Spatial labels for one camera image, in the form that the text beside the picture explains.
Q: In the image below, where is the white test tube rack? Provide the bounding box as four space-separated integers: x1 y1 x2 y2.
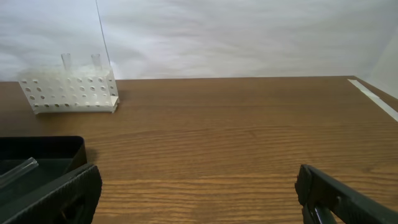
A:
17 65 120 115

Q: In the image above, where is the black tray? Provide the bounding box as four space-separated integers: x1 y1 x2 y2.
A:
0 135 88 208

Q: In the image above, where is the clear test tube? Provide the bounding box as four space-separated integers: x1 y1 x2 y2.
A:
0 157 39 189
60 53 72 71
91 54 103 70

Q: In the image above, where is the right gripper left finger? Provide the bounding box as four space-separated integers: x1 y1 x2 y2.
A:
0 164 103 224

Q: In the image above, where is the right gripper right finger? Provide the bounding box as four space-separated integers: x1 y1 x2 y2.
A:
294 164 398 224

